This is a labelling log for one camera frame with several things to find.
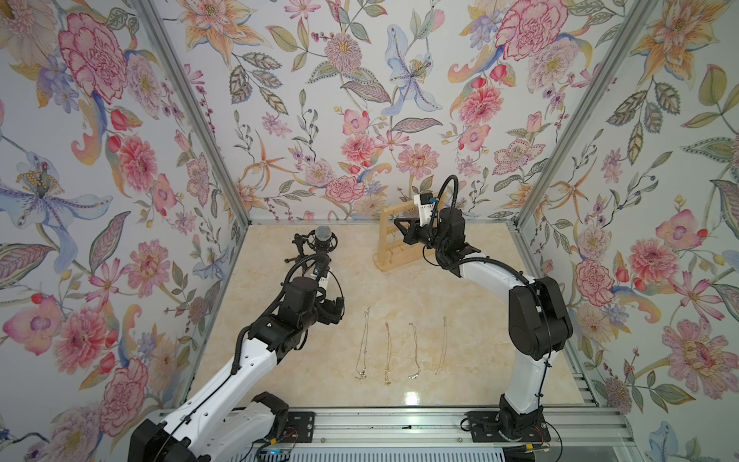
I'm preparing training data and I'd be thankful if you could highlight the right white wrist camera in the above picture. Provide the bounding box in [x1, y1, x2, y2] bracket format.
[413, 192, 439, 226]

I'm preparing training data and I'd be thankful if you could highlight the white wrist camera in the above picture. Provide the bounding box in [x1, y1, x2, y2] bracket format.
[313, 269, 329, 296]
[413, 192, 439, 226]

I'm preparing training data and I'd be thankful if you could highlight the thin silver pendant necklace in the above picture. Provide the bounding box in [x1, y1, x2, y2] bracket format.
[406, 321, 421, 380]

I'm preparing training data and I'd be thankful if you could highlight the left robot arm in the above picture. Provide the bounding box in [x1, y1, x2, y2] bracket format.
[128, 253, 346, 461]

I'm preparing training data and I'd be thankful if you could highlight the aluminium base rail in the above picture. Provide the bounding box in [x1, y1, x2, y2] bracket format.
[140, 405, 630, 452]

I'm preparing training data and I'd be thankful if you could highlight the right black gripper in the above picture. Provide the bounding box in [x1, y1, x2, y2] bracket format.
[395, 218, 450, 256]

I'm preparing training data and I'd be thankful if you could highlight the black microphone with mesh head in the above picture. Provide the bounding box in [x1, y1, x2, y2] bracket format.
[314, 225, 338, 276]

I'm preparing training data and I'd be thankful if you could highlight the silver chain necklace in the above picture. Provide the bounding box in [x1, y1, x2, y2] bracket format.
[354, 307, 373, 380]
[435, 315, 450, 375]

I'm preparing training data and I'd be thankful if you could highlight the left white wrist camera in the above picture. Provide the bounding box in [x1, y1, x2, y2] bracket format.
[313, 269, 329, 296]

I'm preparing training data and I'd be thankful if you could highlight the gold chain necklace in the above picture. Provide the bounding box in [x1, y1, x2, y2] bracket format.
[383, 320, 395, 386]

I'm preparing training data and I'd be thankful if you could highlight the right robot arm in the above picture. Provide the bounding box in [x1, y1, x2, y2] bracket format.
[394, 175, 573, 443]

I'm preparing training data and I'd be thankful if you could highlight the wooden jewelry display stand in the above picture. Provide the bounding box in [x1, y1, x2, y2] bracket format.
[373, 202, 423, 273]

